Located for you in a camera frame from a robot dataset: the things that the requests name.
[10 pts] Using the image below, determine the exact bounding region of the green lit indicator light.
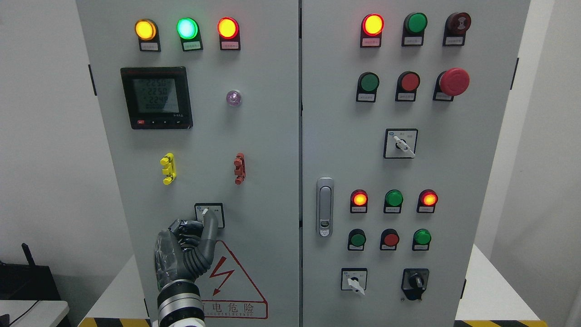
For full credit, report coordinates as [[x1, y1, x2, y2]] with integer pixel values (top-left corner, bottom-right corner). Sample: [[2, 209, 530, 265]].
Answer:
[[176, 17, 203, 52]]

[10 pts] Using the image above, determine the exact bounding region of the grey right cabinet door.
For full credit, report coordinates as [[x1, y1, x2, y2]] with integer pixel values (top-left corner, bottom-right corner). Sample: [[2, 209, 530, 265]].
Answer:
[[302, 0, 530, 327]]

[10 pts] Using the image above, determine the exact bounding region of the white side table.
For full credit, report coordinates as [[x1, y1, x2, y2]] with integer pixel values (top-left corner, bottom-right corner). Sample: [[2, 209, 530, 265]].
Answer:
[[0, 300, 69, 327]]

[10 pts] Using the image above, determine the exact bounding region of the grey cabinet door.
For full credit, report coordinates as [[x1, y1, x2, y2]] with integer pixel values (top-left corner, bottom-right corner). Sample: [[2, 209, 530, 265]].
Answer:
[[77, 0, 300, 327], [302, 0, 530, 327]]

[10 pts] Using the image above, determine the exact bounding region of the red push button upper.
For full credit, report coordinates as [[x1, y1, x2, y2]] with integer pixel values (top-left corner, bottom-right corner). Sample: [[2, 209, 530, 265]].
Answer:
[[395, 71, 420, 102]]

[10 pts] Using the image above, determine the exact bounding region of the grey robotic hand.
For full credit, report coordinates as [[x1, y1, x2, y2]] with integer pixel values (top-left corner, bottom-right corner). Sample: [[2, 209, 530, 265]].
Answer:
[[154, 209, 218, 291]]

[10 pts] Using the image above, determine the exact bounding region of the red push button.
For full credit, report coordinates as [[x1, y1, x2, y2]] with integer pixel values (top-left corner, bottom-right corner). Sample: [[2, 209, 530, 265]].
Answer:
[[395, 71, 420, 102], [379, 228, 400, 251]]

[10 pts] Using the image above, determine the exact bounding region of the yellow terminal clip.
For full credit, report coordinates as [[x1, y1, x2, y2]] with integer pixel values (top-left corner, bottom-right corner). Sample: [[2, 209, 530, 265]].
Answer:
[[160, 153, 177, 185]]

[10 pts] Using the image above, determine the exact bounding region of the white selector switch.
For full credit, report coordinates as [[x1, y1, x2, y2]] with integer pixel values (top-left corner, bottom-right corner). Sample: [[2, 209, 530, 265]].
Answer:
[[383, 129, 419, 159], [341, 268, 368, 296]]

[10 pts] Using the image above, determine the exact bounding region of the red lit indicator top right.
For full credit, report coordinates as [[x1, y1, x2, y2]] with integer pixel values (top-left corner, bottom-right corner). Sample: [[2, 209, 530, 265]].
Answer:
[[359, 13, 384, 48]]

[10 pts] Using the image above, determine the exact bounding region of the silver door lock handle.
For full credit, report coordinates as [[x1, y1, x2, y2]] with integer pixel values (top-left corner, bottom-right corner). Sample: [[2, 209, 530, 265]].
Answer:
[[316, 177, 335, 237]]

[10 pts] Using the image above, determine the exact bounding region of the white selector switch middle right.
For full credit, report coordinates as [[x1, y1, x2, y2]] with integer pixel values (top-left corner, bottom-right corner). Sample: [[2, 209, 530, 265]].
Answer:
[[383, 129, 419, 159]]

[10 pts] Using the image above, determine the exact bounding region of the black rotary switch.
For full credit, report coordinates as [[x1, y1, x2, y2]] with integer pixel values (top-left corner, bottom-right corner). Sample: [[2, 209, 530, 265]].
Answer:
[[401, 268, 429, 301]]

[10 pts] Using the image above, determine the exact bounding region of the green push button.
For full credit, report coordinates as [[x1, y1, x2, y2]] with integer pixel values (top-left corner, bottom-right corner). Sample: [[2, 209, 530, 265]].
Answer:
[[355, 72, 379, 102], [412, 228, 432, 251], [347, 228, 367, 251]]

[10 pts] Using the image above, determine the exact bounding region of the black digital power meter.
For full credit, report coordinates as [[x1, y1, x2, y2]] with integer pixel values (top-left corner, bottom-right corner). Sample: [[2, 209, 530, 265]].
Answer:
[[120, 66, 193, 130]]

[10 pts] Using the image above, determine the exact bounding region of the white selector switch bottom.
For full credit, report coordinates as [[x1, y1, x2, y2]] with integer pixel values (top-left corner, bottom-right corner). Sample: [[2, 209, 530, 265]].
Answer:
[[341, 268, 368, 296]]

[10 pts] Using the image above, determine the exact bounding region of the green push button lower left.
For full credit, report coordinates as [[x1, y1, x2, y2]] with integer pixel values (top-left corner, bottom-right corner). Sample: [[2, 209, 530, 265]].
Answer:
[[347, 228, 367, 251]]

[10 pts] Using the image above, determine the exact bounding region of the red push button lower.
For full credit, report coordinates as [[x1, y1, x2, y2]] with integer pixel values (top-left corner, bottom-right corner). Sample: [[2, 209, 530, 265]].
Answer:
[[379, 228, 400, 251]]

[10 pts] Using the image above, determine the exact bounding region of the green push button upper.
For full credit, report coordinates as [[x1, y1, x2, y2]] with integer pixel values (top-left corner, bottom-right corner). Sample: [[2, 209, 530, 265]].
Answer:
[[355, 72, 379, 102]]

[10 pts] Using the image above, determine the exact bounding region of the green indicator top right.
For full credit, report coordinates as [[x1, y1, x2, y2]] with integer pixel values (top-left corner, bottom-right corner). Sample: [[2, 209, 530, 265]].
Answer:
[[401, 12, 428, 46]]

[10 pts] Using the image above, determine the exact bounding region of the red electrical hazard sticker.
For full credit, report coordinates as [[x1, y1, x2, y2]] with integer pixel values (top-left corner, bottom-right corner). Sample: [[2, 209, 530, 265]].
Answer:
[[196, 240, 268, 319]]

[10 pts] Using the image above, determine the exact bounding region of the red terminal clip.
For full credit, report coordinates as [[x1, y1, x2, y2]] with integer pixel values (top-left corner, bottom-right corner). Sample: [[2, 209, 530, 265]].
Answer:
[[234, 153, 246, 185]]

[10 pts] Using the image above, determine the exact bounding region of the white selector switch door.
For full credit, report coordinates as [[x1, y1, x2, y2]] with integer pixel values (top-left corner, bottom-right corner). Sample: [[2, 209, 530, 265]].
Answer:
[[194, 203, 225, 228]]

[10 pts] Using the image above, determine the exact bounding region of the red lit indicator lower right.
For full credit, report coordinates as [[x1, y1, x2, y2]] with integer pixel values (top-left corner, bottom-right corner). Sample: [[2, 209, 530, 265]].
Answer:
[[416, 189, 438, 213]]

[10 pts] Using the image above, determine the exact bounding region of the green push button lower right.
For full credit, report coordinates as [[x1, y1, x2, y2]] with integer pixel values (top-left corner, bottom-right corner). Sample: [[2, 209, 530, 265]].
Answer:
[[412, 228, 432, 251]]

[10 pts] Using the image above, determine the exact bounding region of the yellow indicator light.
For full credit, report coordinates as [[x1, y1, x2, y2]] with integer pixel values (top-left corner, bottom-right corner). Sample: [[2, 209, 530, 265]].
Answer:
[[134, 19, 161, 52]]

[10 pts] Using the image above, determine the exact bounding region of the red emergency stop button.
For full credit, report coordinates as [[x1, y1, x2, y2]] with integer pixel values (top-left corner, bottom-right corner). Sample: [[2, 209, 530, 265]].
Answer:
[[433, 68, 470, 102]]

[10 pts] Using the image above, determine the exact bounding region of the dark red buzzer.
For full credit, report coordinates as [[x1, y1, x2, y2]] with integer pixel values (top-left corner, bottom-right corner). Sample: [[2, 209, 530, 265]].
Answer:
[[443, 12, 472, 46]]

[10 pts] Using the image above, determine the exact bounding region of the grey left cabinet door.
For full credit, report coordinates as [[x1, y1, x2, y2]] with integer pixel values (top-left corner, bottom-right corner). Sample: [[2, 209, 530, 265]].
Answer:
[[77, 0, 300, 327]]

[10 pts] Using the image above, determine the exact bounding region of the red lit indicator lower left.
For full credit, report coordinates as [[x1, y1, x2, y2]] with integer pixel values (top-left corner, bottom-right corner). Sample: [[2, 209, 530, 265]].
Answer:
[[350, 189, 369, 213]]

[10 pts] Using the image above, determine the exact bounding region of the black box with antenna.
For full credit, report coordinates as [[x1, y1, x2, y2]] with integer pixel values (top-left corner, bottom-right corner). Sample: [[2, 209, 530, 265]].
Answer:
[[0, 243, 61, 301]]

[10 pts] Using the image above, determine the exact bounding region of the small purple indicator lamp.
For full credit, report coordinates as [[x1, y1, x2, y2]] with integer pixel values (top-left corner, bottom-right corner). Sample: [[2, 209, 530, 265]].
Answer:
[[226, 89, 241, 106]]

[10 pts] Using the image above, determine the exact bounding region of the green indicator lower middle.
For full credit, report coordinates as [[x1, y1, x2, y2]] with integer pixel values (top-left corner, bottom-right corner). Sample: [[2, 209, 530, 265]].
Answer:
[[383, 189, 404, 214]]

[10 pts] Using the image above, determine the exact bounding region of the red lit indicator light left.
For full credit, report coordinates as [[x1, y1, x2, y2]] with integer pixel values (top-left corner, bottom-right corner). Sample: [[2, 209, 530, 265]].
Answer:
[[217, 16, 241, 50]]

